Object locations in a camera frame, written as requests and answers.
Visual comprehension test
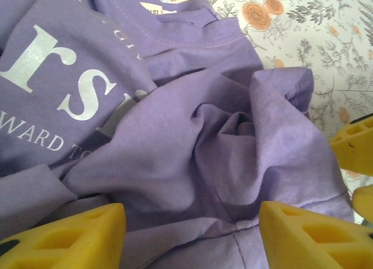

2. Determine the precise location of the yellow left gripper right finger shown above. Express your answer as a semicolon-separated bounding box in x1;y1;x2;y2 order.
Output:
258;201;373;269

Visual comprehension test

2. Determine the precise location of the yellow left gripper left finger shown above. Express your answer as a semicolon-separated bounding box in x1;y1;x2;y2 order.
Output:
0;202;127;269

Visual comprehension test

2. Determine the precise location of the purple printed t-shirt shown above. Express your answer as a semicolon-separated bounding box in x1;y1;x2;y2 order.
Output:
0;0;355;269

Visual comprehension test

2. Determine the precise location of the floral tablecloth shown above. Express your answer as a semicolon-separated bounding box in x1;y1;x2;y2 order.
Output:
161;0;373;232

